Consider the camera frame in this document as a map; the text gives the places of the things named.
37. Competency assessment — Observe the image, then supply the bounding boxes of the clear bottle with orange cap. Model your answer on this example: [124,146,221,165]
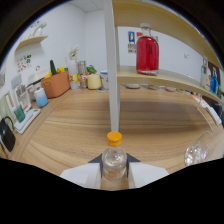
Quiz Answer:
[101,131,128,181]

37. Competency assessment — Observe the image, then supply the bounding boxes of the blue and white cup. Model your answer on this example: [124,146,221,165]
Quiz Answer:
[33,87,49,109]

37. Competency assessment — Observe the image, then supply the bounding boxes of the green cup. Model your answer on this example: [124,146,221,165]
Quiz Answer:
[13,105,26,123]

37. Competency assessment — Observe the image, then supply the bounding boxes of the clear drinking glass with ice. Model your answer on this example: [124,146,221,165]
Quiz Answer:
[184,131,214,167]

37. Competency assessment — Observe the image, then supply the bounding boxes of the white tray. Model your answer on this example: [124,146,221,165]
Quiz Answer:
[13,107,42,135]

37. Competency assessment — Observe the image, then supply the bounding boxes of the black kettle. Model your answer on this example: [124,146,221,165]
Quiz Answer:
[0,116,17,153]

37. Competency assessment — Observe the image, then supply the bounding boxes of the yellow mug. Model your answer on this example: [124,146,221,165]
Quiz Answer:
[86,73,103,91]

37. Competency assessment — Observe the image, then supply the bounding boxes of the orange storage basket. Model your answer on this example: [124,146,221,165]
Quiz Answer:
[41,70,72,99]

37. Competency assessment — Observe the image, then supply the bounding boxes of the two-tier wooden shelf rack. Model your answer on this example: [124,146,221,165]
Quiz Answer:
[103,0,224,134]

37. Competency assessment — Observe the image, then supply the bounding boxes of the green potted plant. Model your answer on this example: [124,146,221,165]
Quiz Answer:
[86,64,98,75]

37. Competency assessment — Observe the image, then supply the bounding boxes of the white vase with flowers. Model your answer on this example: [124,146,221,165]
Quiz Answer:
[66,44,80,76]

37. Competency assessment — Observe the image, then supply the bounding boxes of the red liquid bottle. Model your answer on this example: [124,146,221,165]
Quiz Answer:
[135,22,160,76]

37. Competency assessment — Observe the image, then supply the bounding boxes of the white figurine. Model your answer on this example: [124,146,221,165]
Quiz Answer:
[32,21,48,38]

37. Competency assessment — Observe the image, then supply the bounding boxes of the wall posters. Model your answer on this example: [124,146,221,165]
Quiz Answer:
[127,30,138,54]

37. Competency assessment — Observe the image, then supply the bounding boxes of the wooden wall shelf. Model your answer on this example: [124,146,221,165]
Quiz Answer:
[14,35,49,51]

